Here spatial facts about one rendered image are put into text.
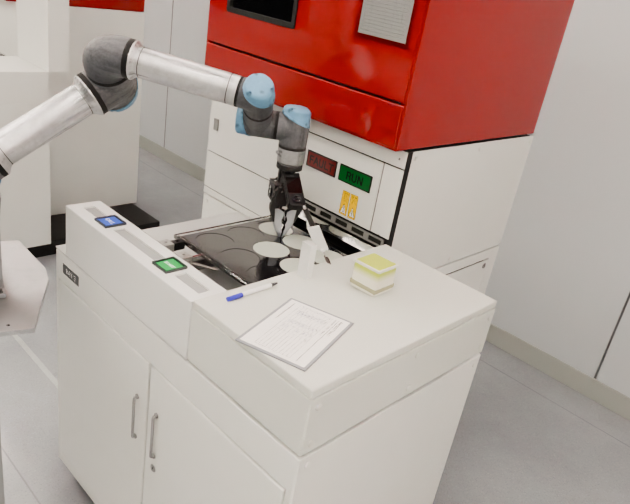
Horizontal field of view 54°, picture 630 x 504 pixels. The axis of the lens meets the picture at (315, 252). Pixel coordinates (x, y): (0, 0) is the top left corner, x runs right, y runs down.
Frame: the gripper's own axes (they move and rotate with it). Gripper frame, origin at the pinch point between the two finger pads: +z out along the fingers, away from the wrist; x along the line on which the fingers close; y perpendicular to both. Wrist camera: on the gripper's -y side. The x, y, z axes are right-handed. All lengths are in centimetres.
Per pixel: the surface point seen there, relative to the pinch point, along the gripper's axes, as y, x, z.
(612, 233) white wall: 39, -162, 14
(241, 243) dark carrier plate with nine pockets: -4.2, 12.3, 1.3
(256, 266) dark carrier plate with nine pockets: -17.5, 11.2, 1.4
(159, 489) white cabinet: -40, 35, 50
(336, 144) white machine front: 4.3, -13.4, -25.5
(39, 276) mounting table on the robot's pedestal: -7, 62, 9
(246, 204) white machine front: 34.7, 1.9, 5.3
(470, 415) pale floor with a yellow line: 19, -102, 91
